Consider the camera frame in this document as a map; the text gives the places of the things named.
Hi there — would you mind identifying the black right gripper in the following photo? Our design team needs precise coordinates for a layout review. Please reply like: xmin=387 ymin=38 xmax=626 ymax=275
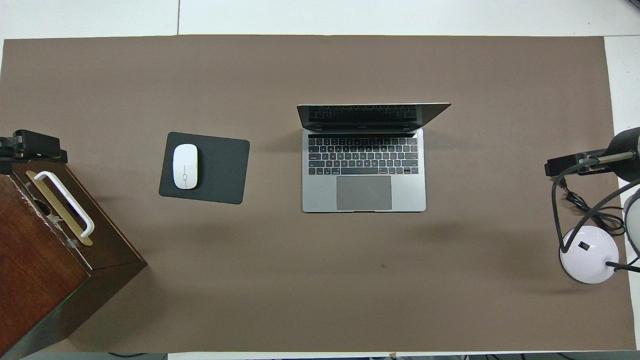
xmin=544 ymin=127 xmax=640 ymax=184

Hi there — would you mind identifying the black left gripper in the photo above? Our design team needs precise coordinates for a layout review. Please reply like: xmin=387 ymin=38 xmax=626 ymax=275
xmin=0 ymin=129 xmax=69 ymax=164

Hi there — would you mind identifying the silver laptop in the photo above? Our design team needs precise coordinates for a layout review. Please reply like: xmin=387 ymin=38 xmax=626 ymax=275
xmin=296 ymin=102 xmax=452 ymax=214

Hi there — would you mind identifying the white desk lamp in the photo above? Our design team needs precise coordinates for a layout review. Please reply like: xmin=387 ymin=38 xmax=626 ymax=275
xmin=559 ymin=225 xmax=640 ymax=285

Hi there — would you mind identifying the white computer mouse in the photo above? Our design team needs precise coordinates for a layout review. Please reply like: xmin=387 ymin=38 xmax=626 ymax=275
xmin=172 ymin=144 xmax=199 ymax=190

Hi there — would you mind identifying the dark wooden box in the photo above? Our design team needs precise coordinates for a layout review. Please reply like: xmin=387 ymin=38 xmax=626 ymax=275
xmin=0 ymin=160 xmax=148 ymax=360

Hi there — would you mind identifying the black mouse pad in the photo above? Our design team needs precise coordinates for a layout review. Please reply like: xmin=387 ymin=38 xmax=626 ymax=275
xmin=158 ymin=132 xmax=251 ymax=205

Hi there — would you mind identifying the brown table mat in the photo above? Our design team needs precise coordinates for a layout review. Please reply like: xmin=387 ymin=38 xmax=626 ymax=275
xmin=0 ymin=34 xmax=637 ymax=355

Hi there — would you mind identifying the black lamp power cable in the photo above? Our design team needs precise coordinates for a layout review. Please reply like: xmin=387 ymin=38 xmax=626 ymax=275
xmin=560 ymin=177 xmax=628 ymax=237

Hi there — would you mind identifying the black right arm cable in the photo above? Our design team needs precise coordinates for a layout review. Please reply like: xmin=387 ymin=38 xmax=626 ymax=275
xmin=551 ymin=151 xmax=640 ymax=252

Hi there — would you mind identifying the white box handle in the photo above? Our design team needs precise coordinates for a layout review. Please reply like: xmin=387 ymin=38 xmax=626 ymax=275
xmin=33 ymin=171 xmax=95 ymax=238

